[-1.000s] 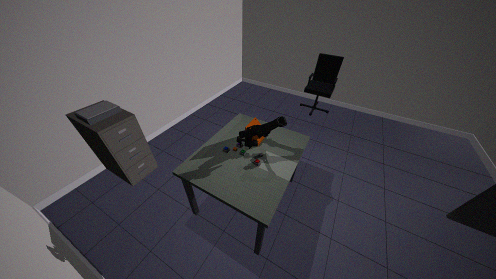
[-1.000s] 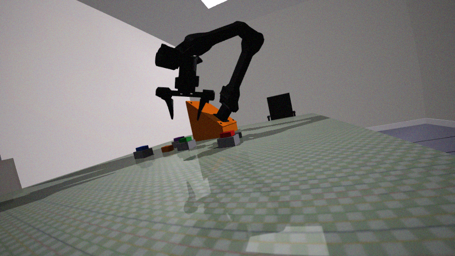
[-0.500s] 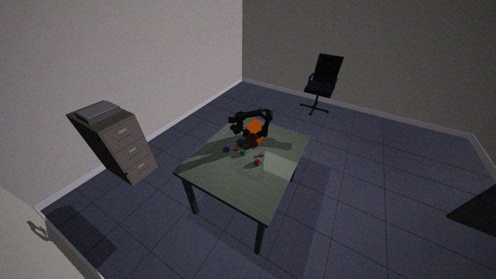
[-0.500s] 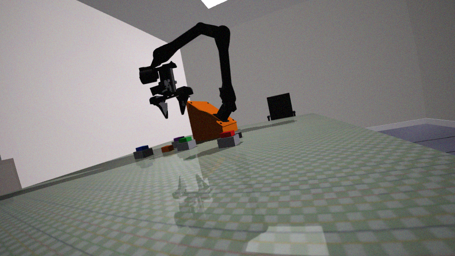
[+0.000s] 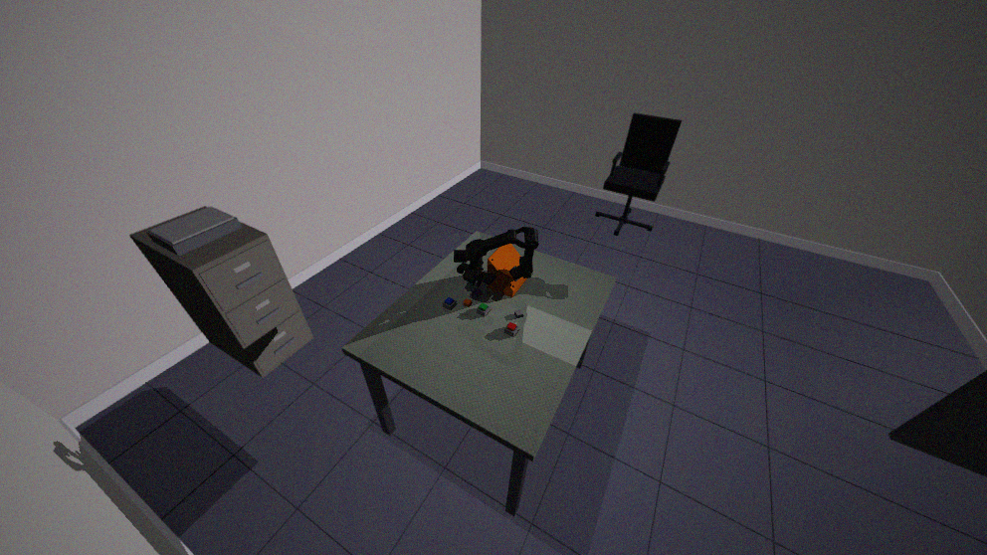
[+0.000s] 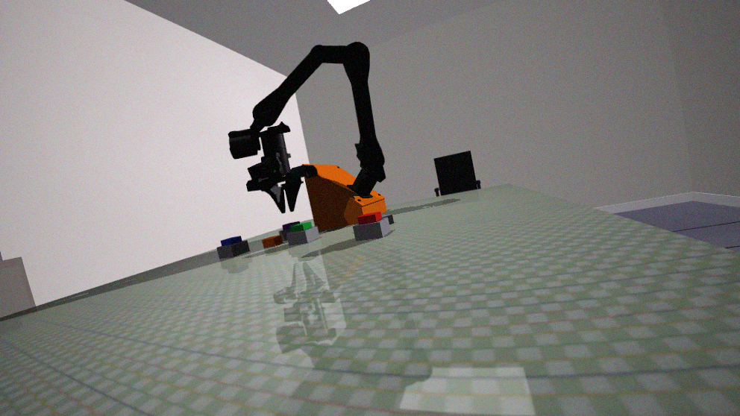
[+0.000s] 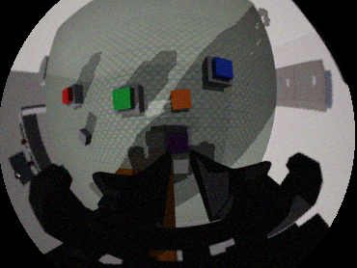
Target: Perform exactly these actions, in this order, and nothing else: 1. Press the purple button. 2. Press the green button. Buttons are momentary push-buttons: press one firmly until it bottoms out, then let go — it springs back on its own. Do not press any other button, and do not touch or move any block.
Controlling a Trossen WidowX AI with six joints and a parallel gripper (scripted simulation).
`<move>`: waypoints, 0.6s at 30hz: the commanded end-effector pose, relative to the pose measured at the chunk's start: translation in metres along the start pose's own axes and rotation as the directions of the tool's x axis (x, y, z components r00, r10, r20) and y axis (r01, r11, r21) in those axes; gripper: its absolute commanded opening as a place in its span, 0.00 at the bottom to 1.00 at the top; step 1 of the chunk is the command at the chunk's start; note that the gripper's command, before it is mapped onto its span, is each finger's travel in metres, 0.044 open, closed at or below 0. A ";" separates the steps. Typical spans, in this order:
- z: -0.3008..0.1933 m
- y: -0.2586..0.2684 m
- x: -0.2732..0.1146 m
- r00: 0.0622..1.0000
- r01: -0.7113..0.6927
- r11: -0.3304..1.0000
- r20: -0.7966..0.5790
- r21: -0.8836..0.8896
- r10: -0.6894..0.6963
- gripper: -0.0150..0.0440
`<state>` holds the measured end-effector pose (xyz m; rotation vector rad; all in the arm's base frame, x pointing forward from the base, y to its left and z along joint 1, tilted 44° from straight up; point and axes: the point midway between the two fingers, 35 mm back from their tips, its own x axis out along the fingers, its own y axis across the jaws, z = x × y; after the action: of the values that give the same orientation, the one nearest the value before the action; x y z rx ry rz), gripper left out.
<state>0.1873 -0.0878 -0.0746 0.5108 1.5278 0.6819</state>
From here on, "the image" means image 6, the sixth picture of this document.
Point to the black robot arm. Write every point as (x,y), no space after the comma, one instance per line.
(356,60)

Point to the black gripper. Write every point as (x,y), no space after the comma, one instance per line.
(292,177)

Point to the blue button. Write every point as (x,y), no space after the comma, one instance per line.
(232,247)

